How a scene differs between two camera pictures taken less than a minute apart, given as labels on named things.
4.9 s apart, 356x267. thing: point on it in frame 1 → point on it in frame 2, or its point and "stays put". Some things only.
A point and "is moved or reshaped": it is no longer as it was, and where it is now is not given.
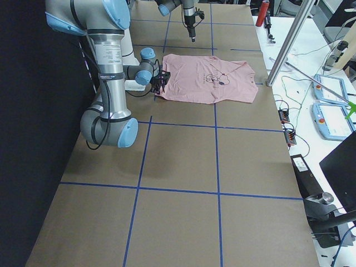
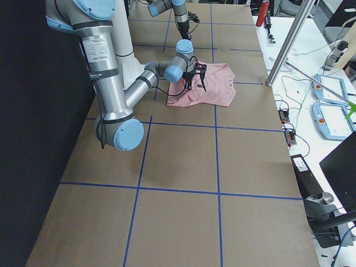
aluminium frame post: x=303 y=10 stays put
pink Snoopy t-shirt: x=206 y=79 is moved or reshaped
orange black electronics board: x=284 y=115 stays put
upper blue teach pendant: x=335 y=84 stays put
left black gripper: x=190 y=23 → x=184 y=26
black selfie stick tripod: x=267 y=25 stays put
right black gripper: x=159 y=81 → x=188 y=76
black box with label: x=307 y=182 stays put
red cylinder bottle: x=263 y=11 stays put
